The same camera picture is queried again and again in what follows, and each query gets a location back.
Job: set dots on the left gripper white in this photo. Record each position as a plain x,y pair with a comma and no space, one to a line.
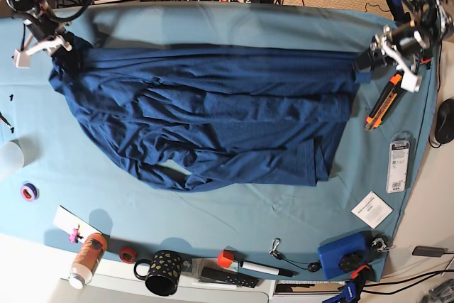
400,45

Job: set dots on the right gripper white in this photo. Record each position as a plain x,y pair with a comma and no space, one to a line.
66,52

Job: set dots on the dark blue t-shirt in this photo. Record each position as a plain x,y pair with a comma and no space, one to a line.
202,117

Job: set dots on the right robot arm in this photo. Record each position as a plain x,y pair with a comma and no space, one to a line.
47,31

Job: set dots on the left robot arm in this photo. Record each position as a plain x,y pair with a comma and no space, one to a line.
431,23

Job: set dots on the orange black utility knife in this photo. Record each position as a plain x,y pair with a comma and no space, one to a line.
391,92

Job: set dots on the black computer mouse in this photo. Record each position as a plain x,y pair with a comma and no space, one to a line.
443,132

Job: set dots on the packaged bit set blister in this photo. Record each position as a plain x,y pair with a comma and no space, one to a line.
399,151

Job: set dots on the translucent plastic cup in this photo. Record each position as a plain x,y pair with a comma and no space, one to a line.
11,159

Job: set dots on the purple tape roll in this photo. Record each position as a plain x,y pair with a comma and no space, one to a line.
29,192

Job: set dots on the white square paper leaflet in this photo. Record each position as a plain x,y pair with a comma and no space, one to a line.
372,210

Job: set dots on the white paper card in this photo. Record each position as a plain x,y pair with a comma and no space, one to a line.
66,221

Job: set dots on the pink small clip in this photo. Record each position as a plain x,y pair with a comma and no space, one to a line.
75,236

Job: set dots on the orange plastic bottle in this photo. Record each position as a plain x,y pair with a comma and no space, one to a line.
87,260

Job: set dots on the blue plastic case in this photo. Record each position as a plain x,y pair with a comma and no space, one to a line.
344,255

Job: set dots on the black power adapter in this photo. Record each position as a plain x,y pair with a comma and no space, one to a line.
428,251

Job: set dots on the red tape roll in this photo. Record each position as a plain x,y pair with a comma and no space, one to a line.
127,255

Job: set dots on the black mug gold pattern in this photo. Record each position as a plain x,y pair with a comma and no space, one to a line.
164,271

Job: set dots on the blue orange clamp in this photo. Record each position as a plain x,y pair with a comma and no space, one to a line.
351,291

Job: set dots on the white black marker pen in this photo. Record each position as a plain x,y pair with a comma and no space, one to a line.
266,269

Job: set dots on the red orange cube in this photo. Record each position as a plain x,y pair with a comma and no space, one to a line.
225,259

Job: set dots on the black remote control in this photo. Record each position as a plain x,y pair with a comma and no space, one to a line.
229,278

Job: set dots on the carabiner with black lanyard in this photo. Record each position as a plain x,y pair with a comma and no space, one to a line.
275,253

